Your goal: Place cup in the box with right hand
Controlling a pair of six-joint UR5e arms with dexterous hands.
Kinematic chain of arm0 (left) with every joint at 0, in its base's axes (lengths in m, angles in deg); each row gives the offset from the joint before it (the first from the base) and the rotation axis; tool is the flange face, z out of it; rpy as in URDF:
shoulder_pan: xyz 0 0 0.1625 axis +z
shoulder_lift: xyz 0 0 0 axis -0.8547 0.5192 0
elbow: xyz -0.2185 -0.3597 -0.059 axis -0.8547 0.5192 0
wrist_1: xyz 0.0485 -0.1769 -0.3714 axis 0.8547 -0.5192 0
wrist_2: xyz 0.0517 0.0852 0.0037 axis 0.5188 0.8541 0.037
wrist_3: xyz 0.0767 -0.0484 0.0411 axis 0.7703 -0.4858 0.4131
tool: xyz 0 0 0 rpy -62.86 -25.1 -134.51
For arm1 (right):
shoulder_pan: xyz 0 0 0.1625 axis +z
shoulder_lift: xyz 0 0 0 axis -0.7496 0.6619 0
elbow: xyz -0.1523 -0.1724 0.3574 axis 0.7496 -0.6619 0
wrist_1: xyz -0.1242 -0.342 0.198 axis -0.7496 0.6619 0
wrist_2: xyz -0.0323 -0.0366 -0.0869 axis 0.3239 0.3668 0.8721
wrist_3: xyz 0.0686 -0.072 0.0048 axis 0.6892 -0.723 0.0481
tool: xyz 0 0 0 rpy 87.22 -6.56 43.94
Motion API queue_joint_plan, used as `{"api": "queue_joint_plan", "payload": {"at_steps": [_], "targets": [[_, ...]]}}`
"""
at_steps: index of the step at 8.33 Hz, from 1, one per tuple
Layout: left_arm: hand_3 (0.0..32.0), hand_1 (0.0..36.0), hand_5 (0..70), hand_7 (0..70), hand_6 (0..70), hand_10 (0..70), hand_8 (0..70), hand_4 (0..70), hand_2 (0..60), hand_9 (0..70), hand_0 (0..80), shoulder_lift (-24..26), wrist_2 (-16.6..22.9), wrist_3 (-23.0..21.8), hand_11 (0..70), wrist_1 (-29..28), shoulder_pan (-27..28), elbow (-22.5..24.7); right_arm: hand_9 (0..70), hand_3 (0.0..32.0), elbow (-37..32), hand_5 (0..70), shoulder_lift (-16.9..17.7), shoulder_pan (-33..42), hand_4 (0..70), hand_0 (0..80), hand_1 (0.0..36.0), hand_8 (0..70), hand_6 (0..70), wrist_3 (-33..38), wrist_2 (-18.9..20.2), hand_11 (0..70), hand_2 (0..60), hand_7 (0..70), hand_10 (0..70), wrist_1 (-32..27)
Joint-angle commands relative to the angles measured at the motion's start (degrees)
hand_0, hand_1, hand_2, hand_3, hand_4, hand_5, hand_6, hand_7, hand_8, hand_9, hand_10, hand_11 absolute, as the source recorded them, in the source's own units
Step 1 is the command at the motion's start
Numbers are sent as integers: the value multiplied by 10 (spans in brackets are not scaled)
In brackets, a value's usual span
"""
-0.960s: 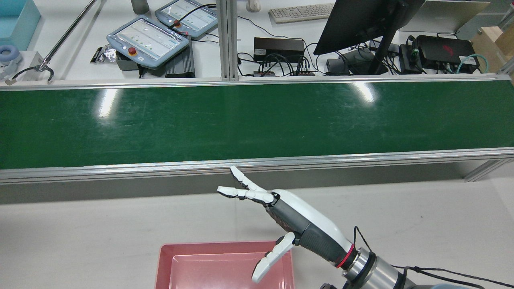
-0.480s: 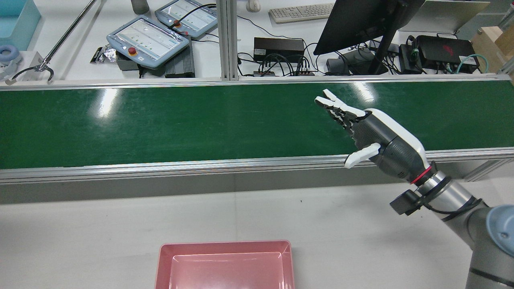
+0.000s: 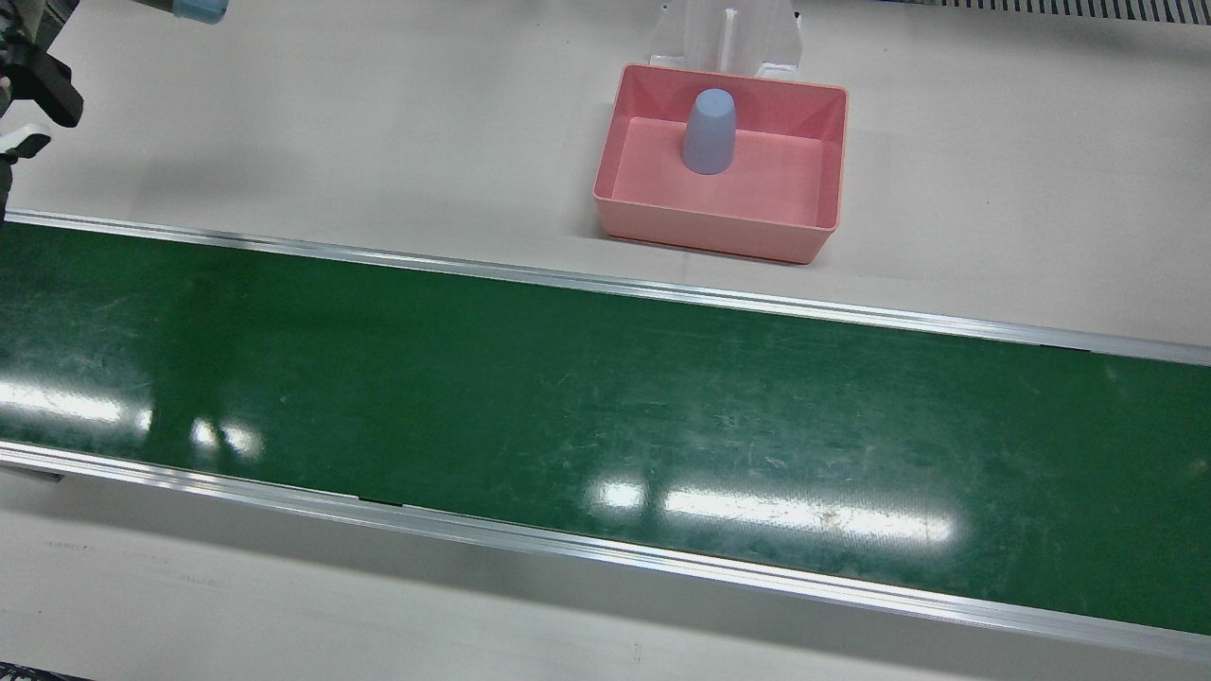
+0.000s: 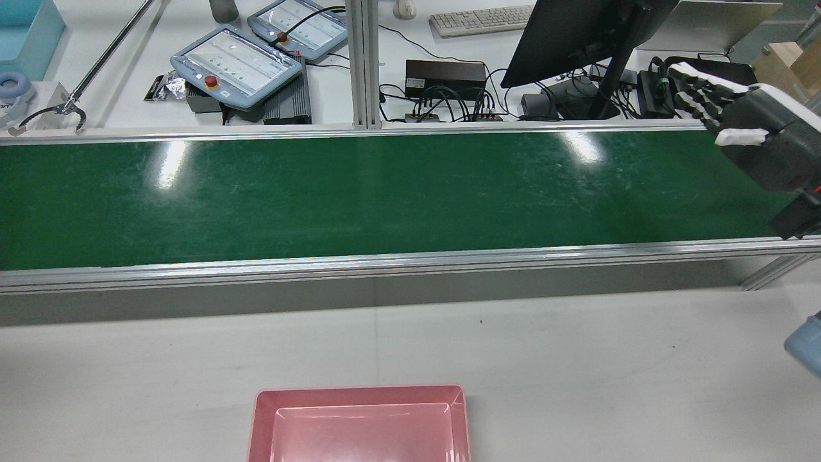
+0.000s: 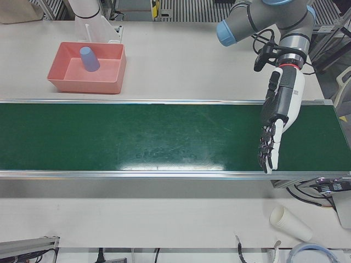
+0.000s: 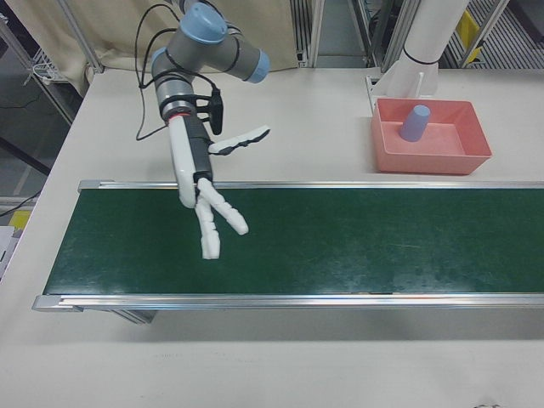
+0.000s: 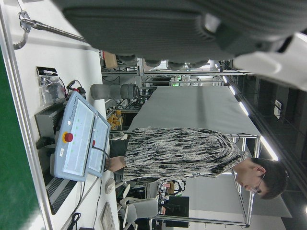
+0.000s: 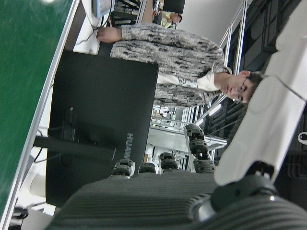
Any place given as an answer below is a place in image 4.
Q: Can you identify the small grey teach pendant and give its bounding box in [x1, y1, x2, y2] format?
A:
[246, 0, 351, 62]

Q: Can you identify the black monitor stand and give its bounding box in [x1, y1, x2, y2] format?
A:
[557, 55, 636, 121]

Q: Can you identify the metal reacher grabber tool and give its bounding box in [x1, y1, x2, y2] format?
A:
[8, 0, 158, 137]

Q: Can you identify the white computer keyboard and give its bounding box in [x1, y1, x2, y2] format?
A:
[428, 4, 537, 38]

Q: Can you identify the white block holder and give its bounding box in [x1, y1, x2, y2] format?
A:
[0, 81, 72, 130]

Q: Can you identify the green conveyor belt with rails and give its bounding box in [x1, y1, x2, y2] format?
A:
[0, 122, 821, 296]

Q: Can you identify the black finned controller box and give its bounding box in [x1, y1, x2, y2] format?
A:
[262, 56, 314, 125]

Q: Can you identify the pink plastic box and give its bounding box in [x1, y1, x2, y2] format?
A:
[246, 384, 473, 462]

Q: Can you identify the silver laptop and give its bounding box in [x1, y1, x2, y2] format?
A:
[634, 0, 784, 56]

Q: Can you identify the grey box under pendant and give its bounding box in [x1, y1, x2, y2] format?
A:
[185, 82, 226, 116]

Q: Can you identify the blue tape roll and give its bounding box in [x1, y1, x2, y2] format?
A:
[0, 71, 37, 108]

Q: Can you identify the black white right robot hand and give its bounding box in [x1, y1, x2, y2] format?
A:
[666, 60, 821, 194]

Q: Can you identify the crumpled silver foil wrapper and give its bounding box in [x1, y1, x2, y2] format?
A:
[143, 71, 188, 103]

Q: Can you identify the small grey device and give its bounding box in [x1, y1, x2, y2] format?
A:
[519, 92, 560, 121]

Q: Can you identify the black rectangular power box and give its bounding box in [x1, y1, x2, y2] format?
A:
[405, 59, 487, 101]

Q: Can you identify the large grey teach pendant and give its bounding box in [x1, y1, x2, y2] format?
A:
[169, 24, 304, 110]

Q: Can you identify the black power adapter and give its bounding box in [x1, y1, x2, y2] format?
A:
[637, 69, 675, 119]

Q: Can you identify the large brown cardboard box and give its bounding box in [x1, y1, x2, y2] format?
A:
[750, 41, 821, 101]

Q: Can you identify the aluminium profile post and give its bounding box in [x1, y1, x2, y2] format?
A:
[345, 0, 380, 130]

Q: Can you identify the black teach pendant cable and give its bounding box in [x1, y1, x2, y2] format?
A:
[275, 5, 348, 44]

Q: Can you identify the long black desk cable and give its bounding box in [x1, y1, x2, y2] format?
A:
[377, 24, 517, 85]

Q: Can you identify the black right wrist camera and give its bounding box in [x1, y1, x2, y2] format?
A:
[769, 191, 821, 241]

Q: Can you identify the teal plastic tray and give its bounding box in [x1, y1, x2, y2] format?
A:
[0, 0, 67, 82]

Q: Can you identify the black desktop monitor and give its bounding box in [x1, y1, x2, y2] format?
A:
[500, 0, 681, 89]

